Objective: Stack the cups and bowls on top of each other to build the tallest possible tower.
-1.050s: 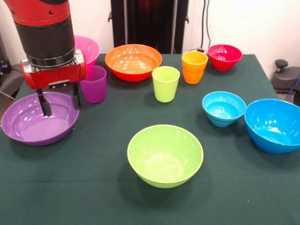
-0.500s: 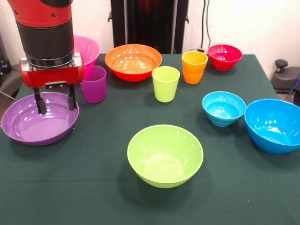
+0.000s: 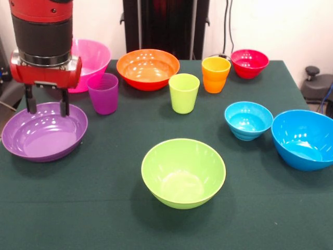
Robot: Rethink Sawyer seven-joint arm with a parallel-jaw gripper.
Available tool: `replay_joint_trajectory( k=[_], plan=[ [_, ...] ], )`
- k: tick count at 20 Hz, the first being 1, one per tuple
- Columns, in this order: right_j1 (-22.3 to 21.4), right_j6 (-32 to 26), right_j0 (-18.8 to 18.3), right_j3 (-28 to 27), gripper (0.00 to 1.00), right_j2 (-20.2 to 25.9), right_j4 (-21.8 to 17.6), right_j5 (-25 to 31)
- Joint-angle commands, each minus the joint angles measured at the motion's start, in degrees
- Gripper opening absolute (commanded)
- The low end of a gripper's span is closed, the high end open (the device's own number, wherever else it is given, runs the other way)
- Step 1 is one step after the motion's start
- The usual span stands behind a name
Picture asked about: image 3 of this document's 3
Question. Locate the green bowl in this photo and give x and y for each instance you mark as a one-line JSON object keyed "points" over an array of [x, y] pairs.
{"points": [[182, 172]]}

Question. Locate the dark green tablecloth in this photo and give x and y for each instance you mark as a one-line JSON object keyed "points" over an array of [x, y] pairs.
{"points": [[104, 208]]}

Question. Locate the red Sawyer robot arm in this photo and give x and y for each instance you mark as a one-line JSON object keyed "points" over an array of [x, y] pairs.
{"points": [[43, 31]]}

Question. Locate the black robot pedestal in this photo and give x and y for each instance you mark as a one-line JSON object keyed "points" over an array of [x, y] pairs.
{"points": [[161, 26]]}

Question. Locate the small red bowl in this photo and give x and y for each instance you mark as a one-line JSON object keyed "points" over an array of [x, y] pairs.
{"points": [[248, 65]]}

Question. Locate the purple bowl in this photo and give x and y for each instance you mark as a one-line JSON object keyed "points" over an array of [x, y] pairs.
{"points": [[44, 135]]}

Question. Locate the black device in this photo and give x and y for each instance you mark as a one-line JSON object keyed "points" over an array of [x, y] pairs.
{"points": [[4, 65]]}

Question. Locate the purple cup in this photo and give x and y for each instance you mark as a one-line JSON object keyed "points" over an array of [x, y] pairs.
{"points": [[104, 99]]}

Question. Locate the dark grey stand base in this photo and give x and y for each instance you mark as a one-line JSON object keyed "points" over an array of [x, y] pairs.
{"points": [[10, 91], [320, 86]]}

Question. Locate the small blue bowl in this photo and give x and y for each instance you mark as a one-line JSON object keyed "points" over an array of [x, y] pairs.
{"points": [[247, 122]]}

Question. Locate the large blue bowl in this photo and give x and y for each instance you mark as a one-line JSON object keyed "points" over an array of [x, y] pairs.
{"points": [[299, 135]]}

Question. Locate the green cup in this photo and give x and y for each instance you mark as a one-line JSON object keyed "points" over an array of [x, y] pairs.
{"points": [[183, 96]]}

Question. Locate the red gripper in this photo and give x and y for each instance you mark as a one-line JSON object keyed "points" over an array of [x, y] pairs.
{"points": [[44, 74]]}

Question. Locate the orange bowl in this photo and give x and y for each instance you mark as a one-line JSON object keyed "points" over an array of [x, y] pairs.
{"points": [[148, 67]]}

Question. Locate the large pink bowl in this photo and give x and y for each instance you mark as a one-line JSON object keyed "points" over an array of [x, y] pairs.
{"points": [[96, 60]]}

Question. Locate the orange cup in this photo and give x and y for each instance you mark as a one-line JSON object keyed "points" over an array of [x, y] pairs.
{"points": [[214, 83]]}

